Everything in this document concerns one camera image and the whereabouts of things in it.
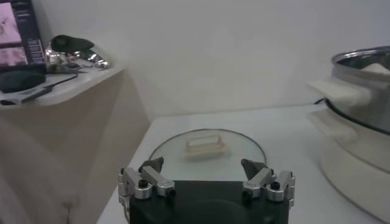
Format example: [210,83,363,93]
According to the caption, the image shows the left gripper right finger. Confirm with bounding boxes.
[240,158,296,203]

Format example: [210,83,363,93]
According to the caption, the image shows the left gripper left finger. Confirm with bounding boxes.
[118,156,177,200]

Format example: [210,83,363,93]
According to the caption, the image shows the glass lid with cream handle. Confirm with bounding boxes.
[148,128,267,183]

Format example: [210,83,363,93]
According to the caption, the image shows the white steamed baozi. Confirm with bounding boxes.
[361,62,390,76]

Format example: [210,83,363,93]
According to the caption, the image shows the white side table with mouse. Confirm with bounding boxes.
[0,65,150,224]

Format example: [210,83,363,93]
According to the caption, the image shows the black usb dongle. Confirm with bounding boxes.
[18,85,55,103]

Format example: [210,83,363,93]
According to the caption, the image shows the shiny chrome shell object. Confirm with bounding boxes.
[45,34,109,74]

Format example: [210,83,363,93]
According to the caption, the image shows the black computer mouse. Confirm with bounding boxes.
[0,71,46,94]

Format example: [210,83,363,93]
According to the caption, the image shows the black laptop beside mouse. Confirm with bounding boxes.
[0,0,48,74]

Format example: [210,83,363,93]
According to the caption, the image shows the thin black dongle cable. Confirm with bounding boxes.
[45,72,79,89]

